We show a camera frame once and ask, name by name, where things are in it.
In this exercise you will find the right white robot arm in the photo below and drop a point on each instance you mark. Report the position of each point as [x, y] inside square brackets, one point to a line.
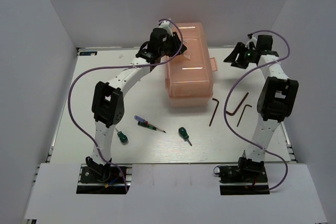
[277, 98]

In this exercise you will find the stubby green screwdriver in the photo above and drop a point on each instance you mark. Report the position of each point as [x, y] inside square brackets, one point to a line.
[122, 137]
[184, 135]

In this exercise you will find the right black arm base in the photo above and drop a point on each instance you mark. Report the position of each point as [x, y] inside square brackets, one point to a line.
[246, 178]

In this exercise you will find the large brown hex key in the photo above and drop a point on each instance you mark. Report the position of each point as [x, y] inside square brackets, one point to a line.
[238, 106]

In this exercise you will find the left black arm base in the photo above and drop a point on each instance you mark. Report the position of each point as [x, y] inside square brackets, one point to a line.
[99, 179]

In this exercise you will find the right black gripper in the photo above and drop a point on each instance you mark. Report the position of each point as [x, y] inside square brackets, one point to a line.
[239, 62]

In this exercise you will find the long brown hex key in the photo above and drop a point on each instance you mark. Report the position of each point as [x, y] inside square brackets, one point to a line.
[214, 112]

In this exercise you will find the pink plastic toolbox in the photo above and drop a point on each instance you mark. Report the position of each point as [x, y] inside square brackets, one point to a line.
[189, 77]

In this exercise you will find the stubby green screwdriver left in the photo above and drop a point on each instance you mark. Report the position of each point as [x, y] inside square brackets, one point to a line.
[122, 137]

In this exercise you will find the blue red handled screwdriver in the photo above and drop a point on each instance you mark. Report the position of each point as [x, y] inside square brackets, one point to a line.
[140, 119]

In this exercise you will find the black green precision screwdriver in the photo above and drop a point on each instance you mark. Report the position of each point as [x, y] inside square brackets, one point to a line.
[149, 126]

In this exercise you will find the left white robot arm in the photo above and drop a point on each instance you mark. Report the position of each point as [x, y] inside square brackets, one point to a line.
[108, 99]

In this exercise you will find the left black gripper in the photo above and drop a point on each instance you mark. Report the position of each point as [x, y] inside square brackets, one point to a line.
[177, 42]

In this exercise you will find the stubby green screwdriver right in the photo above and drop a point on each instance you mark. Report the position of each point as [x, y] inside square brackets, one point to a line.
[184, 135]

